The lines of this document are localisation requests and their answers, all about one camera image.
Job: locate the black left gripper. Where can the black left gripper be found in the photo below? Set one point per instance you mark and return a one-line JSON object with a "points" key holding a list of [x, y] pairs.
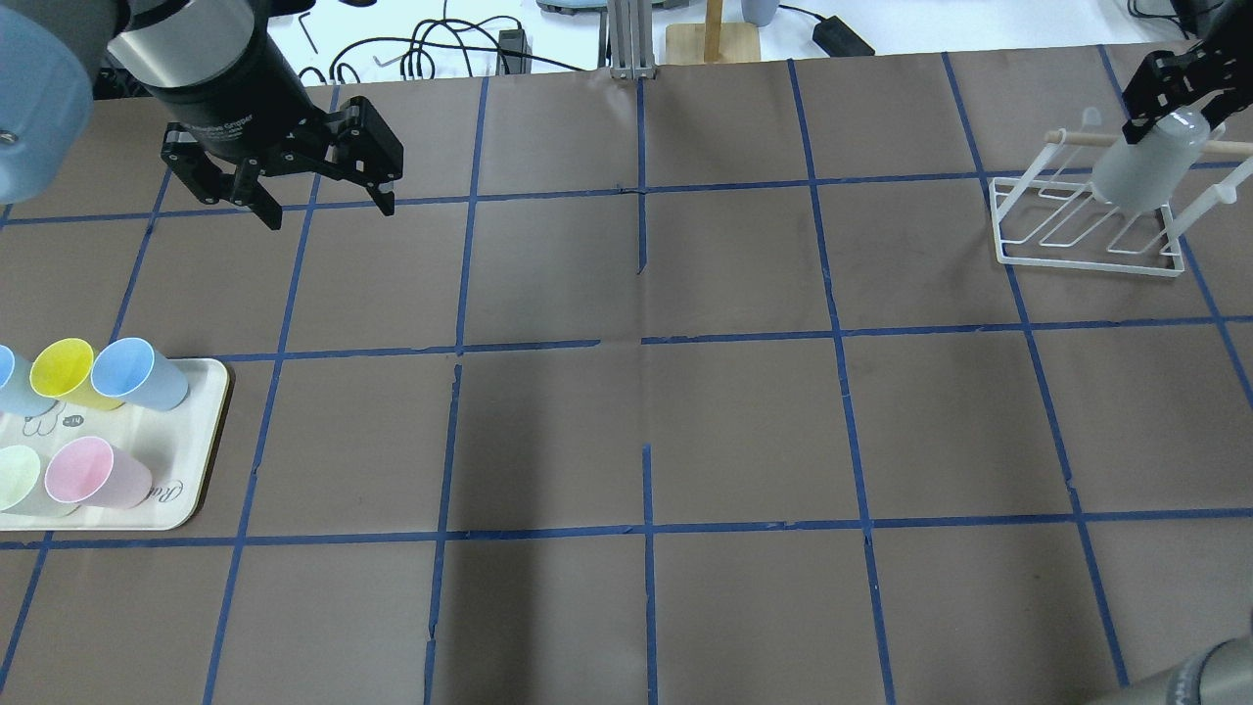
{"points": [[233, 100]]}

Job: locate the pale green plastic cup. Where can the pale green plastic cup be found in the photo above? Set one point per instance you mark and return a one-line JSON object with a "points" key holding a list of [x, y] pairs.
{"points": [[23, 492]]}

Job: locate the yellow plastic cup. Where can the yellow plastic cup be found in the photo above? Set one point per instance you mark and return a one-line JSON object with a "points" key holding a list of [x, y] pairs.
{"points": [[63, 372]]}

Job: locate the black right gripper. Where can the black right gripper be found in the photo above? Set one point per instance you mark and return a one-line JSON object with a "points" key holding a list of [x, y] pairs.
{"points": [[1178, 80]]}

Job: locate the cream plastic tray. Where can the cream plastic tray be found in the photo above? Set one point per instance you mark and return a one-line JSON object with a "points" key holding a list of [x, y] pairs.
{"points": [[151, 464]]}

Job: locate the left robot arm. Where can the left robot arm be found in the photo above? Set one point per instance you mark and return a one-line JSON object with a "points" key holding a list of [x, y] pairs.
{"points": [[53, 52]]}

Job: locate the aluminium frame post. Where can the aluminium frame post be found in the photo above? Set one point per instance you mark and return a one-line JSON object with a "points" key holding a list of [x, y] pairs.
{"points": [[630, 50]]}

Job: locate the wooden mug tree stand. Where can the wooden mug tree stand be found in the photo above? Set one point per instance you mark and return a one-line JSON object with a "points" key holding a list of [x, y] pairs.
{"points": [[713, 41]]}

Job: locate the light blue plastic cup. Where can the light blue plastic cup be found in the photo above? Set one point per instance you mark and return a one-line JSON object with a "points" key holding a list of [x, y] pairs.
{"points": [[17, 395]]}

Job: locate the white ribbed plastic cup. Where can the white ribbed plastic cup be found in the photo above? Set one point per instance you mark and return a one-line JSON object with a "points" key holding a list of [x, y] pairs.
{"points": [[1138, 178]]}

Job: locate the pink plastic cup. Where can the pink plastic cup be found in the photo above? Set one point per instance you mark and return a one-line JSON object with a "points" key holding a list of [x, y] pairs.
{"points": [[91, 472]]}

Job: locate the white wire cup rack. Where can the white wire cup rack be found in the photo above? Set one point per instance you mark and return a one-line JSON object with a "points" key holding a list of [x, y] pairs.
{"points": [[1049, 215]]}

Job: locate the black power adapter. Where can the black power adapter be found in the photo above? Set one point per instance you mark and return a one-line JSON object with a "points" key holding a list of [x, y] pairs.
{"points": [[838, 40]]}

